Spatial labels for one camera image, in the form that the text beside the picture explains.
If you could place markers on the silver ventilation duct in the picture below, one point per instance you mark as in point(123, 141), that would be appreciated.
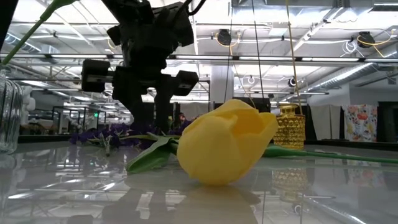
point(351, 73)

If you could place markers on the yellow artificial tulip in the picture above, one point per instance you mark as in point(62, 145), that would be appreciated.
point(224, 146)
point(31, 29)

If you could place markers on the clear ribbed glass vase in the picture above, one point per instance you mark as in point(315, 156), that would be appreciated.
point(11, 118)

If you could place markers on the floral patterned cloth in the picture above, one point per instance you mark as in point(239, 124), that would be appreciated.
point(359, 123)

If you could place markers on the long ceiling light bar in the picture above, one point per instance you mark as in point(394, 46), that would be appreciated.
point(264, 58)

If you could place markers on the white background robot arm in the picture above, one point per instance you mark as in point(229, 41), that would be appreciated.
point(26, 102)

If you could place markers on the amber textured glass vase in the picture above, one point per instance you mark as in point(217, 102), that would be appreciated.
point(289, 130)

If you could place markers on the white curtain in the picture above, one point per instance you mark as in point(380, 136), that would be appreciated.
point(325, 121)

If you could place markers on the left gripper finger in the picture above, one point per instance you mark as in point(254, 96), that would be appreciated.
point(163, 109)
point(136, 109)

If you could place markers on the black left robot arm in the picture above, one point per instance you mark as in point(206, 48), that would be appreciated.
point(140, 18)

